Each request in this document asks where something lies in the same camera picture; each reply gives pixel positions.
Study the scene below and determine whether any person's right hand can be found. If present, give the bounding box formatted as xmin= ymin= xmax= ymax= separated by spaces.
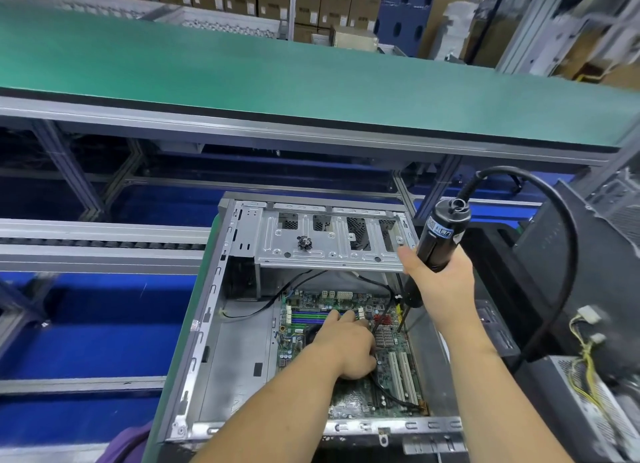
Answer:
xmin=397 ymin=242 xmax=481 ymax=344

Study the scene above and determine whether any person's left hand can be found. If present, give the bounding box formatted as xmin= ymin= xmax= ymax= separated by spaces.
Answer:
xmin=308 ymin=308 xmax=379 ymax=381

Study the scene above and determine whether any green motherboard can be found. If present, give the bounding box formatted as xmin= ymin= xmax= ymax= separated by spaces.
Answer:
xmin=275 ymin=286 xmax=431 ymax=421

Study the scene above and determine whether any grey metal computer case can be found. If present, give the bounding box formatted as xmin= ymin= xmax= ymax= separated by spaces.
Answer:
xmin=160 ymin=192 xmax=471 ymax=459

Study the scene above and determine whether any black electric screwdriver with cable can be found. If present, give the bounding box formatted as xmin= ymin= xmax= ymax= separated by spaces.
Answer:
xmin=455 ymin=166 xmax=581 ymax=364

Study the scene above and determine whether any person's left forearm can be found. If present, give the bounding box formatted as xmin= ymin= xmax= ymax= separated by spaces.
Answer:
xmin=190 ymin=352 xmax=346 ymax=463

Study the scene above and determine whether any grey power supply unit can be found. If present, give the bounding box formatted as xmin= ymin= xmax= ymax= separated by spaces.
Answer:
xmin=545 ymin=352 xmax=640 ymax=463

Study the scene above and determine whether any green conveyor belt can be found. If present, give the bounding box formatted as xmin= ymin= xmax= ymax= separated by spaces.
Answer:
xmin=0 ymin=0 xmax=640 ymax=154

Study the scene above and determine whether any grey flat metal rail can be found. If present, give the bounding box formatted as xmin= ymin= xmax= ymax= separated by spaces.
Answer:
xmin=0 ymin=218 xmax=213 ymax=275

